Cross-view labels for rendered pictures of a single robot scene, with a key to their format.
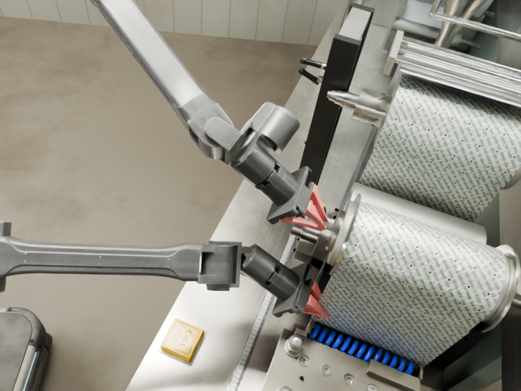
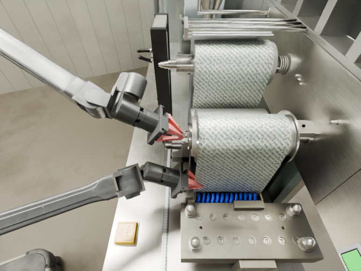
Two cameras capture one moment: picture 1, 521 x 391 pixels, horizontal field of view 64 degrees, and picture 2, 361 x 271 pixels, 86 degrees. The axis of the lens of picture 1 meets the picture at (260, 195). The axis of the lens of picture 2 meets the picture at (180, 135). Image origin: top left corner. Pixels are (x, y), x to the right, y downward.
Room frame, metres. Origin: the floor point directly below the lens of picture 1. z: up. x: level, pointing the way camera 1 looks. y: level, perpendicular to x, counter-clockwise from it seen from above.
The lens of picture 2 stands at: (0.08, -0.03, 1.66)
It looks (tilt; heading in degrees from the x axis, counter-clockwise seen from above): 48 degrees down; 347
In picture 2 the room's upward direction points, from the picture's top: straight up
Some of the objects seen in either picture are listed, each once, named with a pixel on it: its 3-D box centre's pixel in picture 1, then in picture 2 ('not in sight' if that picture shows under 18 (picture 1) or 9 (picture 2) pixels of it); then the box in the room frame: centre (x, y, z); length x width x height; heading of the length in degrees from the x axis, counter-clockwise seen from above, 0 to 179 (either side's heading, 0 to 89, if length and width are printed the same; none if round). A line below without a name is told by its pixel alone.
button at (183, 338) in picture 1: (182, 339); (125, 232); (0.33, 0.11, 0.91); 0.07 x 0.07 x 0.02; 77
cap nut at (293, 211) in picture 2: not in sight; (295, 208); (0.23, -0.43, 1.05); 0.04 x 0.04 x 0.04
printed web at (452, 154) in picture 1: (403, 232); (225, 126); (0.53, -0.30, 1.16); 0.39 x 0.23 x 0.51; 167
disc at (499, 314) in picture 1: (491, 288); (283, 136); (0.38, -0.40, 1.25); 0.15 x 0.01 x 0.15; 167
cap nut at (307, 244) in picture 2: not in sight; (308, 242); (0.14, -0.41, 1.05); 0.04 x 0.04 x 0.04
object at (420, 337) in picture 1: (380, 325); (232, 179); (0.34, -0.26, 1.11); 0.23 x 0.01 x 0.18; 77
